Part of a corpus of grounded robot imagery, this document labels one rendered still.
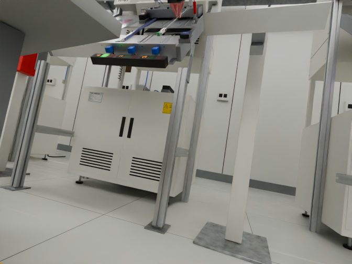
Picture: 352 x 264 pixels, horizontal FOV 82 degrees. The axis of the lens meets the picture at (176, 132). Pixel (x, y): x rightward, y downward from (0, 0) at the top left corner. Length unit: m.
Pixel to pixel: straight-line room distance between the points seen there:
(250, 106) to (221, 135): 1.91
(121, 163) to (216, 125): 1.77
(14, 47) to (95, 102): 0.72
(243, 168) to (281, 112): 2.08
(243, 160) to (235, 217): 0.21
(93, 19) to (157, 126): 0.73
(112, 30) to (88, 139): 0.89
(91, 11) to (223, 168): 2.42
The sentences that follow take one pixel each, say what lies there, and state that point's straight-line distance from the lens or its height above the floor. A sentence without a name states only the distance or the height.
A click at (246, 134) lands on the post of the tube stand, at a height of 0.41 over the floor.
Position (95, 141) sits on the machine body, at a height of 0.28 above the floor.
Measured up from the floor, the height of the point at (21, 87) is 0.54.
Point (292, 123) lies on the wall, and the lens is 2.85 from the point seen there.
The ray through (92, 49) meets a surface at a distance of 1.09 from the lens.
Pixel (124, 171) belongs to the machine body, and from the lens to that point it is 1.21.
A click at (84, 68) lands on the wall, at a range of 3.83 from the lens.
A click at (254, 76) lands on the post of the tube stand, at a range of 0.88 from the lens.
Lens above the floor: 0.31
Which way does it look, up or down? 5 degrees up
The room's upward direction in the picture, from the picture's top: 9 degrees clockwise
